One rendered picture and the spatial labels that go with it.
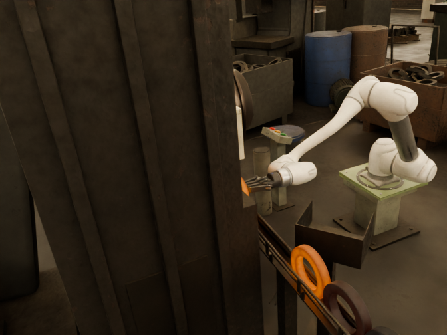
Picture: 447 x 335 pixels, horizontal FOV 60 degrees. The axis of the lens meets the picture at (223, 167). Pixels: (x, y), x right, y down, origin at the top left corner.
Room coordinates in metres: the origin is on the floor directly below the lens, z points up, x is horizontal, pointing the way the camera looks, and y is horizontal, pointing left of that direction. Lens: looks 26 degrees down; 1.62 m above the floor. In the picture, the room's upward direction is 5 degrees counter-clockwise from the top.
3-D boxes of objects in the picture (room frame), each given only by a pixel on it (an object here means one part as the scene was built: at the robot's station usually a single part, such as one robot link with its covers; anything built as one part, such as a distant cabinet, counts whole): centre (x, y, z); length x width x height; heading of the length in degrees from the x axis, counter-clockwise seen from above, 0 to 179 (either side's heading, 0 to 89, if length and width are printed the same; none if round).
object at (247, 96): (1.72, -0.08, 1.11); 0.28 x 0.06 x 0.28; 22
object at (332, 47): (5.11, -1.48, 0.45); 0.59 x 0.59 x 0.89
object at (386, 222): (2.18, -1.00, 0.16); 0.40 x 0.40 x 0.31; 21
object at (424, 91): (3.77, -2.04, 0.33); 0.93 x 0.73 x 0.66; 29
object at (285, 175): (1.61, -0.27, 0.75); 0.09 x 0.06 x 0.09; 23
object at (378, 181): (2.19, -0.99, 0.41); 0.22 x 0.18 x 0.06; 18
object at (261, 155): (2.49, -0.28, 0.26); 0.12 x 0.12 x 0.52
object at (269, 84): (4.44, -0.25, 0.39); 1.03 x 0.83 x 0.77; 127
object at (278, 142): (2.59, -0.41, 0.31); 0.24 x 0.16 x 0.62; 22
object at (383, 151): (2.16, -1.01, 0.54); 0.18 x 0.16 x 0.22; 36
